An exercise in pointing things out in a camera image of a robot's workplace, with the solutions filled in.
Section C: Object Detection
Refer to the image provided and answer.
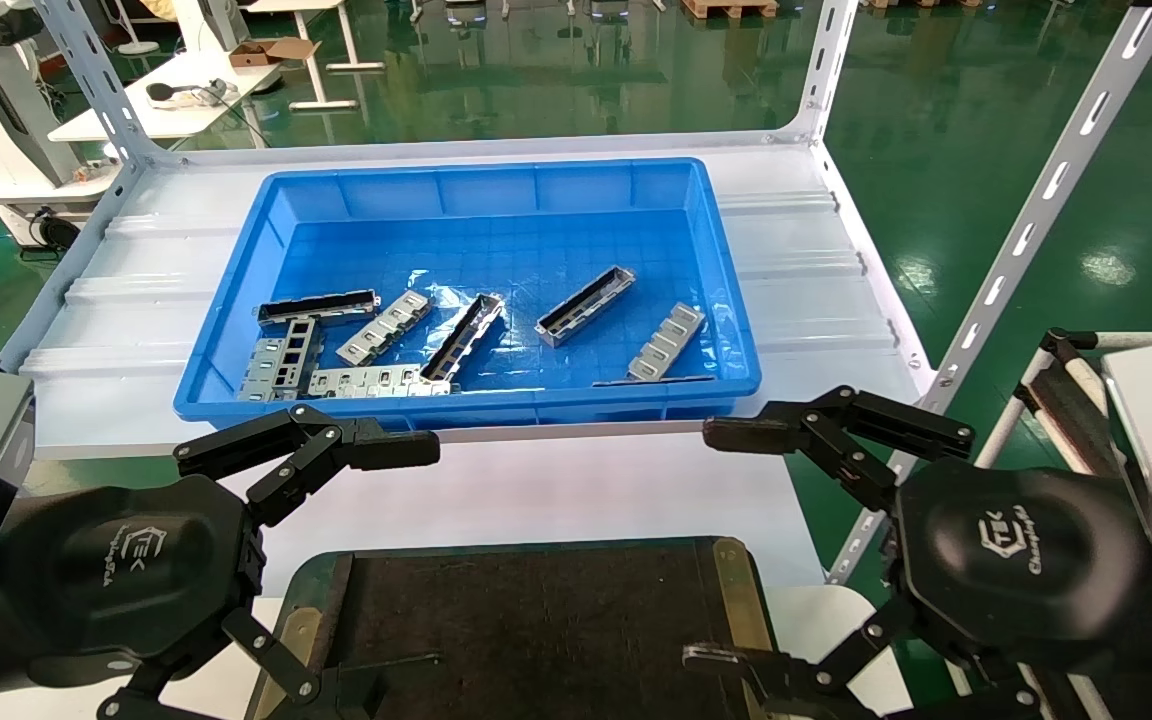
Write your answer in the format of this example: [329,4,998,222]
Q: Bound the black felt-lined container tray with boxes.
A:
[246,537,787,720]

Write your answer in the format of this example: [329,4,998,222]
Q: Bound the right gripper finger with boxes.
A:
[703,385,975,511]

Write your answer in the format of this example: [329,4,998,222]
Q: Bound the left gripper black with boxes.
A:
[0,403,442,720]

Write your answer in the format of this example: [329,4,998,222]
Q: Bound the white round stand base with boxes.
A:
[114,0,163,56]

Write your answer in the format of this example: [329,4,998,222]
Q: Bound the metal channel part square cutouts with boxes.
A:
[534,265,637,348]
[419,293,506,384]

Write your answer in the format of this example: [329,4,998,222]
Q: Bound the wooden pallet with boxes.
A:
[681,0,779,19]

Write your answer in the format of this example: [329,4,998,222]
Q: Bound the grey headphones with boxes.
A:
[144,78,240,109]

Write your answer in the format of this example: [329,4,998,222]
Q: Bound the white metal shelf rack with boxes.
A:
[0,0,1152,586]

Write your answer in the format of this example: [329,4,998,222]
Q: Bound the open cardboard box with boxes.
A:
[228,37,322,69]

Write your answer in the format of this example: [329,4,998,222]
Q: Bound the blue plastic bin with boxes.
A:
[173,157,763,431]

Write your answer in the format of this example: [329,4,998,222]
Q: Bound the black cable coil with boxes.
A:
[31,207,84,253]

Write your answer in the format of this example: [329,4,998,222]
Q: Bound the slotted metal bracket plate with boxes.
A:
[336,290,434,367]
[626,302,707,383]
[306,364,459,399]

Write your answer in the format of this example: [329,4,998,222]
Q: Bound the perforated flat metal plate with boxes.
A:
[236,318,325,403]

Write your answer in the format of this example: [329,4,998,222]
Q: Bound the white table with metal legs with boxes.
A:
[236,0,387,111]

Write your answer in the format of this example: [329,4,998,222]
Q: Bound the long grey metal channel part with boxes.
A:
[256,289,380,328]

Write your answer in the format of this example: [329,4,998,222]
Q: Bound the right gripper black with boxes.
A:
[681,458,1152,720]

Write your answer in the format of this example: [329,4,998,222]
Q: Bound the white tube frame cart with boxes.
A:
[976,327,1152,476]

